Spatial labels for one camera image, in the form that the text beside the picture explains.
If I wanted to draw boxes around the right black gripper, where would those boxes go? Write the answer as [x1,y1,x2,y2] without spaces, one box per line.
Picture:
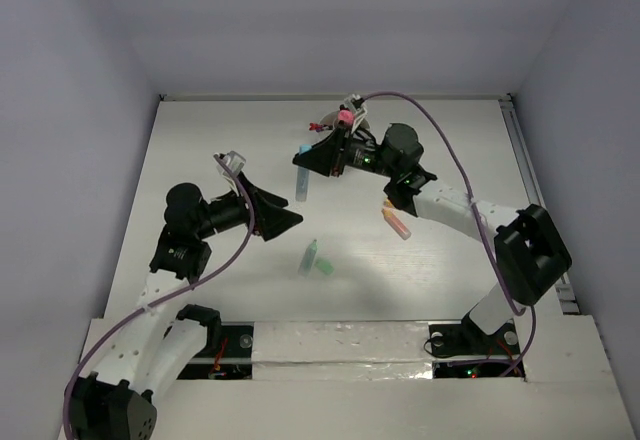
[294,118,399,178]

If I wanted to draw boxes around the blue pastel highlighter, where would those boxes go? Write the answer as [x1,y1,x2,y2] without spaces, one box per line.
[295,166,310,202]

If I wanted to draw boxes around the pink capped pencil tube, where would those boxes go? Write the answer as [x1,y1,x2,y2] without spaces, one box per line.
[336,110,354,126]

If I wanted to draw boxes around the green pastel highlighter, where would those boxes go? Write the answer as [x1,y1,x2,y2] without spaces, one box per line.
[298,239,318,277]

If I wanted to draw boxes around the green marker cap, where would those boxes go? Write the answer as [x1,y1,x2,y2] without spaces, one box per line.
[315,258,334,276]

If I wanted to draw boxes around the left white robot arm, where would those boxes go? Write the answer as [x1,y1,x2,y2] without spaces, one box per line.
[63,174,303,439]

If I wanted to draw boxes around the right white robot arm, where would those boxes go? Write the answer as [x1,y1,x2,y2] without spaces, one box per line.
[293,123,572,352]

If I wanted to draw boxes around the white round desk organizer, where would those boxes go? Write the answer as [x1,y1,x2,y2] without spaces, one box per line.
[319,111,370,132]

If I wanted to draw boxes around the orange pastel highlighter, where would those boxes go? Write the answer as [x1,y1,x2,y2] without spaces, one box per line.
[381,208,411,241]

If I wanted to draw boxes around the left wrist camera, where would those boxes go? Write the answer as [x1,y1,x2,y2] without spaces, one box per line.
[214,150,246,182]

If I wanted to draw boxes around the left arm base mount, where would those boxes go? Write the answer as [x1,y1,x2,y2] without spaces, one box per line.
[178,323,254,380]

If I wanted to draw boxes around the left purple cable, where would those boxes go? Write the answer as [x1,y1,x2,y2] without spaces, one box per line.
[63,154,257,439]

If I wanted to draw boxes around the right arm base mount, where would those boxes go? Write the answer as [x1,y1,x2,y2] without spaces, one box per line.
[423,321,521,379]

